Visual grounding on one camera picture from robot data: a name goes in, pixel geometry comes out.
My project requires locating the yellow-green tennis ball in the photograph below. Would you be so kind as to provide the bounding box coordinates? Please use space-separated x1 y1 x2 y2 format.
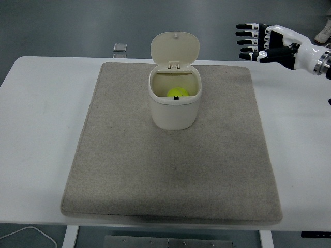
167 87 190 98

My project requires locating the cream lidded plastic bin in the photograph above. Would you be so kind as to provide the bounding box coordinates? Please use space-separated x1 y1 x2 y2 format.
147 31 202 130

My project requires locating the white cable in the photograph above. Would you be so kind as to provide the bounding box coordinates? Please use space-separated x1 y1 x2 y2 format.
0 226 57 248

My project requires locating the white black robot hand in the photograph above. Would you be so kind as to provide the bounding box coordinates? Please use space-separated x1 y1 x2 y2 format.
235 23 327 73

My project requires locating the grey metal plate with screws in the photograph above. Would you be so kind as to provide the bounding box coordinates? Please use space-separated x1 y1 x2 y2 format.
103 235 235 248

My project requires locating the beige fabric mat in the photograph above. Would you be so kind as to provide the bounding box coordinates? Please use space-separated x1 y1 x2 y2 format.
61 61 284 225

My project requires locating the white table leg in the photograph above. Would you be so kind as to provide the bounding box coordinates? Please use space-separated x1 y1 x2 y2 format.
63 225 80 248
259 230 274 248

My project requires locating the black table control panel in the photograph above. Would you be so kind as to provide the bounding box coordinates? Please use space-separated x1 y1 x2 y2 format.
300 231 331 238

